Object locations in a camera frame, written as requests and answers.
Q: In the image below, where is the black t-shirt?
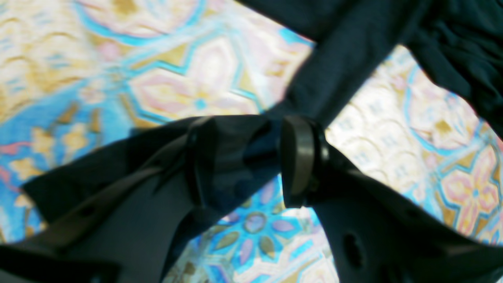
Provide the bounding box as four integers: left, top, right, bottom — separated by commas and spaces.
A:
22, 0, 503, 236

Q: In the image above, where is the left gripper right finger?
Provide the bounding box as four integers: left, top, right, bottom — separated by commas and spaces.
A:
280, 116, 503, 283

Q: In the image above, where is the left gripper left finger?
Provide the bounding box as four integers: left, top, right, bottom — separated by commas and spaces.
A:
1, 117, 214, 283

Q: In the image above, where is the patterned tablecloth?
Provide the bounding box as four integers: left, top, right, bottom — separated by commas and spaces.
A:
1, 0, 502, 283

